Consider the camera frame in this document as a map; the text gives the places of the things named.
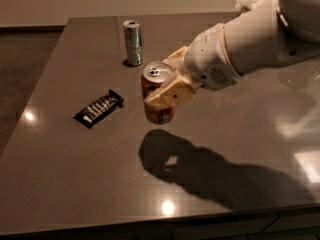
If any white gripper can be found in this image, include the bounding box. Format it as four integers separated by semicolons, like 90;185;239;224
144;24;241;111

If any red coke can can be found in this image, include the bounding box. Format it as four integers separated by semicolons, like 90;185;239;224
141;62;175;124

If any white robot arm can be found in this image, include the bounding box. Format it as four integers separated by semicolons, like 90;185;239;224
144;0;320;110

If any silver redbull can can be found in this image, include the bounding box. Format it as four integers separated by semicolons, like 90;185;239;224
123;19;143;66

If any black chocolate bar wrapper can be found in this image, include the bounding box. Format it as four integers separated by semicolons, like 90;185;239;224
74;90;124;129

